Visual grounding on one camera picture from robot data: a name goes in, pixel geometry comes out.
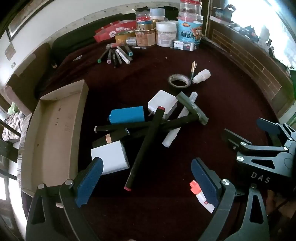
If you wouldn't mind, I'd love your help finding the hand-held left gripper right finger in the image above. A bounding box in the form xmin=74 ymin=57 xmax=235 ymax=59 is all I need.
xmin=191 ymin=158 xmax=271 ymax=241

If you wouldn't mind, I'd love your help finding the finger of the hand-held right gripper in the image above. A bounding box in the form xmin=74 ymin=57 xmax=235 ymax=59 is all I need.
xmin=256 ymin=118 xmax=296 ymax=149
xmin=221 ymin=128 xmax=288 ymax=163

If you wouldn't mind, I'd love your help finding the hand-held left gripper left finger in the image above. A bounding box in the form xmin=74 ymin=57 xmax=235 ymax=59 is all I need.
xmin=25 ymin=157 xmax=104 ymax=241

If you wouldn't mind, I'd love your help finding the white tube with red cap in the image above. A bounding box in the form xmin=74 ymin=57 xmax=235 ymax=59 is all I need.
xmin=189 ymin=180 xmax=215 ymax=214

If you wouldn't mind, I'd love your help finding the white power adapter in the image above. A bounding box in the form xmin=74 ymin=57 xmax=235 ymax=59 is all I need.
xmin=147 ymin=90 xmax=178 ymax=120
xmin=91 ymin=140 xmax=130 ymax=176

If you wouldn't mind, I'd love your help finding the black tube with copper band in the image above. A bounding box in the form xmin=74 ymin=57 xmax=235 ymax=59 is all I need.
xmin=92 ymin=128 xmax=132 ymax=149

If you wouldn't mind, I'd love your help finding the shallow cardboard box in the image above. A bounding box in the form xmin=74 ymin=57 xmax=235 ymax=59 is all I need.
xmin=20 ymin=79 xmax=89 ymax=208

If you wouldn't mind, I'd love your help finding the black marker pen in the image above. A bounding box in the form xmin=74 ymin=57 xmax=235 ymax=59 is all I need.
xmin=153 ymin=115 xmax=200 ymax=135

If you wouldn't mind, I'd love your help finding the black marker with white cap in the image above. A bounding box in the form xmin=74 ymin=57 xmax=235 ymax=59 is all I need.
xmin=94 ymin=122 xmax=151 ymax=133

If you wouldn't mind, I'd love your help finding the black marker with red caps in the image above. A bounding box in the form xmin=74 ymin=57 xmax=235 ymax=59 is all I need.
xmin=124 ymin=106 xmax=165 ymax=192

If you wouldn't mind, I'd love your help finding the white dropper bottle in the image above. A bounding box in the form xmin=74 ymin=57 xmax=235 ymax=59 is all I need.
xmin=192 ymin=69 xmax=211 ymax=84

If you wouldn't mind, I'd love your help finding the blue battery pack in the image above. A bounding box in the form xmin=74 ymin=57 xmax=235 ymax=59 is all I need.
xmin=108 ymin=106 xmax=146 ymax=125

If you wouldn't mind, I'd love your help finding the black tape roll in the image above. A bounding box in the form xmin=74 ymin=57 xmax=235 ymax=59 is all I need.
xmin=167 ymin=74 xmax=192 ymax=88

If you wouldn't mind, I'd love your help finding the brick pattern board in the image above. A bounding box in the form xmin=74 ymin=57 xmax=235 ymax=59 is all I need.
xmin=207 ymin=20 xmax=292 ymax=116

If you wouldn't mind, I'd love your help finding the striped bed sheet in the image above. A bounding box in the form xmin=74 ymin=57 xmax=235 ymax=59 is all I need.
xmin=16 ymin=113 xmax=33 ymax=167

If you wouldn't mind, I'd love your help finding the patterned cloth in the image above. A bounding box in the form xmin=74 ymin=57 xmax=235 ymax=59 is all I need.
xmin=1 ymin=102 xmax=30 ymax=142

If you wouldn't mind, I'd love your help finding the white pen box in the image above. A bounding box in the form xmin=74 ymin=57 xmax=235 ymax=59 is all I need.
xmin=173 ymin=40 xmax=195 ymax=51

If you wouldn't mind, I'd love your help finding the blue label plastic jar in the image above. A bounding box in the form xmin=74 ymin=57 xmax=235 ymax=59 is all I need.
xmin=178 ymin=11 xmax=204 ymax=45

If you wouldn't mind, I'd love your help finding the white plastic tub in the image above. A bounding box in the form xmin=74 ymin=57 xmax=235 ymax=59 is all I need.
xmin=155 ymin=21 xmax=179 ymax=47

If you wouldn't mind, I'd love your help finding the pile of marker pens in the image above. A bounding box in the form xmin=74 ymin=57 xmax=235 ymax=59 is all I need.
xmin=97 ymin=45 xmax=134 ymax=69

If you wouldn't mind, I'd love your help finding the jar with gold lid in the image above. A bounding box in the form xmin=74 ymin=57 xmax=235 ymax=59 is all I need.
xmin=135 ymin=28 xmax=156 ymax=47

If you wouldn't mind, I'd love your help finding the clear jar with red lid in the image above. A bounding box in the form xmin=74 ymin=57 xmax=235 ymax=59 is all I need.
xmin=179 ymin=0 xmax=202 ymax=14

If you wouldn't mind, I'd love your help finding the blue and white cup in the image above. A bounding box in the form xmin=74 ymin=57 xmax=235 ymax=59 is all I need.
xmin=150 ymin=8 xmax=166 ymax=20

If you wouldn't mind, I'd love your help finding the jar with red label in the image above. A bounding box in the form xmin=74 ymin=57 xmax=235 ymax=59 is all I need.
xmin=135 ymin=12 xmax=153 ymax=30

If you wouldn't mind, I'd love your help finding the stack of red packets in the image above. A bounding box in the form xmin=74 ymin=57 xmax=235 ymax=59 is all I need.
xmin=94 ymin=20 xmax=137 ymax=43

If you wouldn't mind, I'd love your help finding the framed wall picture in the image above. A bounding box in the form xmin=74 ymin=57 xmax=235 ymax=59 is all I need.
xmin=6 ymin=0 xmax=53 ymax=42

